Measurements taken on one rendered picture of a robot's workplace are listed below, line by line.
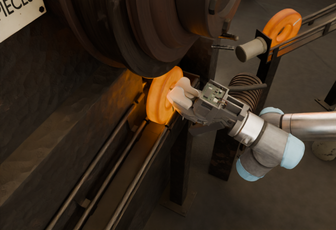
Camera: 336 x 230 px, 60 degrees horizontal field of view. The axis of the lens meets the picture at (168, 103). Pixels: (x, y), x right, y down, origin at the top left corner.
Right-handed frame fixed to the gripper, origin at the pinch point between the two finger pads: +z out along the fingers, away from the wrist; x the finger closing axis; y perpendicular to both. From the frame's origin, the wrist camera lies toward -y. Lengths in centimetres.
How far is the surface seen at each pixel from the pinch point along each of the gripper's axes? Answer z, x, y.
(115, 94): 7.1, 12.9, 5.7
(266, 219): -59, -16, -64
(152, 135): -2.4, 7.5, -10.2
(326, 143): -71, -59, -48
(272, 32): -18.3, -43.0, 1.2
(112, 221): -5.8, 31.8, -6.5
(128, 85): 6.6, 7.9, 4.2
